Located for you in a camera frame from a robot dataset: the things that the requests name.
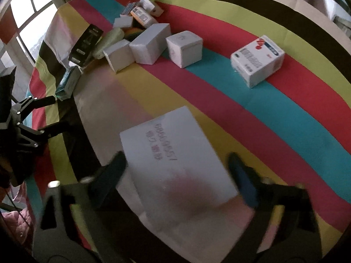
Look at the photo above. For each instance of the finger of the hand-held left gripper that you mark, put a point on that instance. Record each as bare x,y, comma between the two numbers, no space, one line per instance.
52,132
41,102

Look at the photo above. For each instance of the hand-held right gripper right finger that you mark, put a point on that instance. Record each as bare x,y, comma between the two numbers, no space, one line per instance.
246,187

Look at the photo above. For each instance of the white box blue red print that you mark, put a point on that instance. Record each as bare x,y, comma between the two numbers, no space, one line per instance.
256,60

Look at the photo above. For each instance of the white cube box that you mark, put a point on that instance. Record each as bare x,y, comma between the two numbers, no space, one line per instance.
183,48

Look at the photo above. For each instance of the white rectangular box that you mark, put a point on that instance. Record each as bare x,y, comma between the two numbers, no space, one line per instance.
150,42

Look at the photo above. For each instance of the striped colourful tablecloth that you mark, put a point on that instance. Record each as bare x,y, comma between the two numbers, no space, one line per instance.
219,101

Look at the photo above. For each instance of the black box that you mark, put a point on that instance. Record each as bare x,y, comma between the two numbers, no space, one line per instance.
85,45

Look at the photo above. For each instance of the white box orange end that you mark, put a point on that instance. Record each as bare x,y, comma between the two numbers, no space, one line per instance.
150,5

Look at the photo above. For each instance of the large white box pink print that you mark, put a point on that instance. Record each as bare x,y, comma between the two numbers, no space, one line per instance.
175,169

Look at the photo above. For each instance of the small white box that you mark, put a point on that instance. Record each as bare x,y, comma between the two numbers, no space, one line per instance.
118,54

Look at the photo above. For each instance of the teal white box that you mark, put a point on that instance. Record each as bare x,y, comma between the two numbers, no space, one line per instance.
67,79

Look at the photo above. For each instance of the white foam block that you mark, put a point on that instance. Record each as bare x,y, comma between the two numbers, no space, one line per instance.
122,22

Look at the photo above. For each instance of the pink quilted cloth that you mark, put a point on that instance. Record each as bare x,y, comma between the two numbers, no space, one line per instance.
19,224

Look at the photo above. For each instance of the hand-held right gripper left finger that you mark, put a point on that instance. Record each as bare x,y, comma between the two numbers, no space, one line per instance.
111,176

